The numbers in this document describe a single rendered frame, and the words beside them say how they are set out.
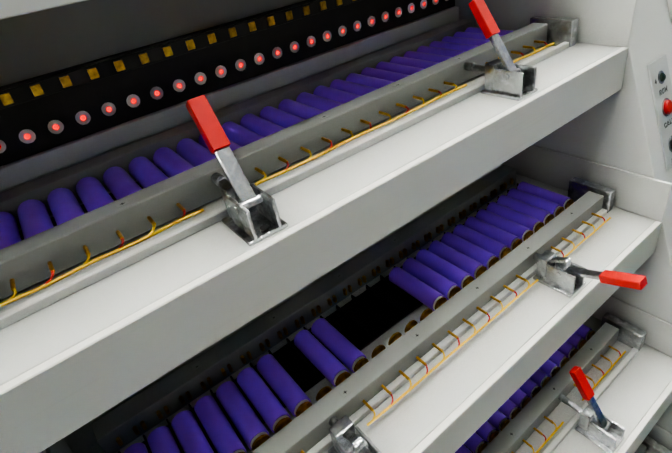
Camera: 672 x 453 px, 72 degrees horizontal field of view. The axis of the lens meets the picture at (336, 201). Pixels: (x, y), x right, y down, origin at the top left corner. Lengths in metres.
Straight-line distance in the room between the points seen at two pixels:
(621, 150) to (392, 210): 0.35
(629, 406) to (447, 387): 0.30
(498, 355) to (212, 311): 0.26
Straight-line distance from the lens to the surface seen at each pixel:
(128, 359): 0.28
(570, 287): 0.51
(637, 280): 0.47
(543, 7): 0.61
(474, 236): 0.54
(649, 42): 0.61
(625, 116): 0.60
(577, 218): 0.58
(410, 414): 0.41
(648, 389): 0.70
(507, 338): 0.46
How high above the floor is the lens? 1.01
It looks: 14 degrees down
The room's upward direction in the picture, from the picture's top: 21 degrees counter-clockwise
